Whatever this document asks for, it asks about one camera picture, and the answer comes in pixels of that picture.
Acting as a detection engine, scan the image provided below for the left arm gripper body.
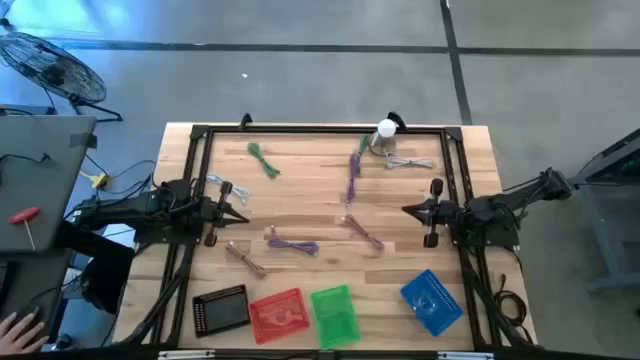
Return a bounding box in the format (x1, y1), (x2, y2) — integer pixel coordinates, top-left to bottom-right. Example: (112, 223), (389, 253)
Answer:
(202, 182), (234, 248)

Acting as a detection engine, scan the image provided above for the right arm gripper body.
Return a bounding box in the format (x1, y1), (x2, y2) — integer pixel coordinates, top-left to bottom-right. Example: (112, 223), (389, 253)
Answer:
(423, 178), (459, 249)

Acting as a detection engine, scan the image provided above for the white USB cable bundle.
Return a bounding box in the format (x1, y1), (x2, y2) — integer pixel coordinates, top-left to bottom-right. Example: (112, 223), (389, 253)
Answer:
(384, 152), (435, 170)
(206, 173), (250, 205)

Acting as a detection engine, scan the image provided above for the brown USB cable bundle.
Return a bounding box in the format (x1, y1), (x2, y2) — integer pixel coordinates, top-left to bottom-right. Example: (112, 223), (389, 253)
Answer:
(224, 240), (269, 280)
(341, 213), (386, 252)

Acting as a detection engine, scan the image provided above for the purple USB cable bundle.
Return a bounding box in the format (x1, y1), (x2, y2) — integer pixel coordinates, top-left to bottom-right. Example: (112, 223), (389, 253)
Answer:
(344, 151), (363, 206)
(266, 225), (321, 257)

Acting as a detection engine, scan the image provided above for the white bulb lamp metal base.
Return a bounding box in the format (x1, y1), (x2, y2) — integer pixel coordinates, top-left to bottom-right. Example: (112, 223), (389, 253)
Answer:
(368, 118), (399, 157)

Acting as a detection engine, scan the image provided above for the red plastic basket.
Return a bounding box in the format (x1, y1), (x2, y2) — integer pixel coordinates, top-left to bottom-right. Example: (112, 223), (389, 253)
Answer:
(248, 287), (311, 345)

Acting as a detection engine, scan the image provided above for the black plastic basket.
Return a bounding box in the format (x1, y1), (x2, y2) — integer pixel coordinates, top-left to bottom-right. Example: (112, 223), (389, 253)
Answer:
(192, 283), (251, 339)

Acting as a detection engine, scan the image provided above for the blue plastic basket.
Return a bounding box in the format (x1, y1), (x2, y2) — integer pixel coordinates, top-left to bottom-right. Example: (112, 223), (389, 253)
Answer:
(399, 268), (465, 338)

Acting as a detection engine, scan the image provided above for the green plastic basket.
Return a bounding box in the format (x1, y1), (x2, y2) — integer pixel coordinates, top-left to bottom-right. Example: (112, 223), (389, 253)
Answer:
(309, 283), (362, 351)

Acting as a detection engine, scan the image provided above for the gray tape piece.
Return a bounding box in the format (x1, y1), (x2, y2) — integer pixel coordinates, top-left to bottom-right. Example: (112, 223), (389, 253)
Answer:
(68, 132), (99, 150)

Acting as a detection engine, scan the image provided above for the light gray side table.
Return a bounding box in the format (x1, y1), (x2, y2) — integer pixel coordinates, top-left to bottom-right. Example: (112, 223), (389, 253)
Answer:
(0, 114), (99, 254)

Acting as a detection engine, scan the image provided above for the gray metal cart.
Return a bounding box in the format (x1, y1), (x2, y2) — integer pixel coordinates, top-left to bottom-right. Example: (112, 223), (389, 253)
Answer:
(551, 127), (640, 294)

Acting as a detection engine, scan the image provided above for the dark gray desk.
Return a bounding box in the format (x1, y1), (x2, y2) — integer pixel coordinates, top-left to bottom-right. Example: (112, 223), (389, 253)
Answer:
(0, 247), (74, 354)

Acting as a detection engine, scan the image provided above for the black floor fan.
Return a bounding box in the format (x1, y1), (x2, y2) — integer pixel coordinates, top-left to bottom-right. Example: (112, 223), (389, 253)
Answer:
(0, 31), (124, 124)

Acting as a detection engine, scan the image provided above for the person's hand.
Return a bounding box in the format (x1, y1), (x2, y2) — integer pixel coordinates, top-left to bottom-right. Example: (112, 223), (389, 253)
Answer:
(0, 310), (50, 355)

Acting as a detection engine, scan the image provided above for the black coiled cable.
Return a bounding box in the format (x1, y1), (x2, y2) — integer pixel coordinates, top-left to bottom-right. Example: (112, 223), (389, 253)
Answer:
(492, 272), (529, 331)

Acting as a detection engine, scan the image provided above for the yellow cable connector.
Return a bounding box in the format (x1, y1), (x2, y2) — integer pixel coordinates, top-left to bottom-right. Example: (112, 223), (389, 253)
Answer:
(79, 169), (110, 190)

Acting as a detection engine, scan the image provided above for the black aluminium table frame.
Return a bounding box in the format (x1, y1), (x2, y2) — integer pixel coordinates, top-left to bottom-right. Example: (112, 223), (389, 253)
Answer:
(117, 123), (540, 351)

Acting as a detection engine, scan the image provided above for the silver metal bracket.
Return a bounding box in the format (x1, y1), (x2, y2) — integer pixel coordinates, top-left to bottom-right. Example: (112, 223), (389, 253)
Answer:
(437, 351), (496, 360)
(158, 349), (216, 360)

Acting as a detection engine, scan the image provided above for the thin black cable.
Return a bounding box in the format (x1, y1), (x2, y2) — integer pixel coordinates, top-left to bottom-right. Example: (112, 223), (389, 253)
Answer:
(0, 152), (54, 187)

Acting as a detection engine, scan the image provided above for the red-handled hex key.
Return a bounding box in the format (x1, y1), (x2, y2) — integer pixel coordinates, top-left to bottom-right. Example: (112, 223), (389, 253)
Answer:
(7, 206), (42, 251)

